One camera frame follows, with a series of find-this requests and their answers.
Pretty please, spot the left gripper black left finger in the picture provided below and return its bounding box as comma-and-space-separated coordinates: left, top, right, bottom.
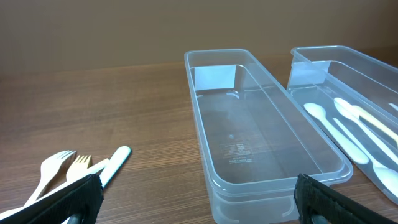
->
1, 174, 104, 224

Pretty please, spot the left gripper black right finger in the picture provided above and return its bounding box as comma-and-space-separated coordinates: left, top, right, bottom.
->
294, 174, 395, 224

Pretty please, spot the white spoon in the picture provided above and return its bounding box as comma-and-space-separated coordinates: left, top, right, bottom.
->
304, 103, 369, 164
333, 118, 397, 197
334, 97, 398, 163

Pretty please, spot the yellow plastic spoon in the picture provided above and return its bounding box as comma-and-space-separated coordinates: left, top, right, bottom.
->
353, 105, 397, 142

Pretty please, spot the clear container, left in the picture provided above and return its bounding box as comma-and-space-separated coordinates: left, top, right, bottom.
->
184, 49, 353, 224

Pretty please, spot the clear container, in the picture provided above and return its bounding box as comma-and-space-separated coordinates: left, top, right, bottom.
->
184, 49, 353, 224
287, 45, 397, 203

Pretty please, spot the clear container, right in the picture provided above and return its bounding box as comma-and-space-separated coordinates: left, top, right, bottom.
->
287, 45, 397, 203

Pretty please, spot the yellow plastic fork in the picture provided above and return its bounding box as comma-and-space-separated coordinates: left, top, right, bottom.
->
66, 155, 91, 182

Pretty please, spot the white fork, leftmost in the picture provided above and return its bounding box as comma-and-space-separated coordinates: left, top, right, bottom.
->
24, 150, 76, 206

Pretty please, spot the white fork, rounded handle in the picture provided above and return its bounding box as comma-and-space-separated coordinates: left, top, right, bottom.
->
60, 145, 132, 224

